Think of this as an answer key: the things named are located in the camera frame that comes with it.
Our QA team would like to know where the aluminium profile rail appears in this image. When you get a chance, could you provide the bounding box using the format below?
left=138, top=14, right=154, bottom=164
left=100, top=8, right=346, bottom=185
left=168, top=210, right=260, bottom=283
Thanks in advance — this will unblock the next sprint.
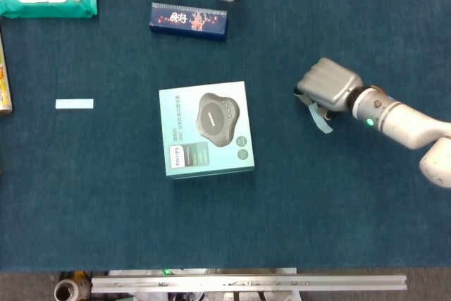
left=90, top=274, right=408, bottom=294

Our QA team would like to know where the small light blue strip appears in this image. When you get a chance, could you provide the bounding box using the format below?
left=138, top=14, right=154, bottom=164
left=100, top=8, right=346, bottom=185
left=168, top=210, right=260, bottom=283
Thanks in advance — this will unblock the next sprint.
left=307, top=102, right=333, bottom=135

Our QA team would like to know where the dark blue long box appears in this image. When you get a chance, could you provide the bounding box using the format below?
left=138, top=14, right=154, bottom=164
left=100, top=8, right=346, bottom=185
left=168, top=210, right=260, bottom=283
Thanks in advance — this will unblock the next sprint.
left=149, top=1, right=228, bottom=42

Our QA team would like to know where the white rectangular block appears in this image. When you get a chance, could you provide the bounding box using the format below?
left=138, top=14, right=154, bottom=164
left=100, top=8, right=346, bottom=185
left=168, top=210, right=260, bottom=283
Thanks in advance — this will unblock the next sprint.
left=55, top=98, right=94, bottom=110

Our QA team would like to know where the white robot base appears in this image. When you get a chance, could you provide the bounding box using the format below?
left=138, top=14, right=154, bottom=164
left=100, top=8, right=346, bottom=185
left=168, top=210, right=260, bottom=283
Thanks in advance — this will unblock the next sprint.
left=107, top=268, right=299, bottom=301

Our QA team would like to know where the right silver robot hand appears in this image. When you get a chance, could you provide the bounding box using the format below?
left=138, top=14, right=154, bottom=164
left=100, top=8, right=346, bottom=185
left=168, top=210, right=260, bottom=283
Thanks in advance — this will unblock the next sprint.
left=292, top=56, right=364, bottom=121

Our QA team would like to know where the teal Philips speaker box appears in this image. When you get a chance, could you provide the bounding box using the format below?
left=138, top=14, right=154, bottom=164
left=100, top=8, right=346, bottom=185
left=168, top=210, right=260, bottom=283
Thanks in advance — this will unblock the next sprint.
left=158, top=80, right=256, bottom=179

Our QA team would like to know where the brown tape roll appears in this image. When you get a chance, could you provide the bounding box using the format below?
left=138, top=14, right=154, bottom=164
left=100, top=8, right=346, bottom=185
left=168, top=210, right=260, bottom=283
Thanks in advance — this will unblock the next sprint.
left=53, top=278, right=92, bottom=301

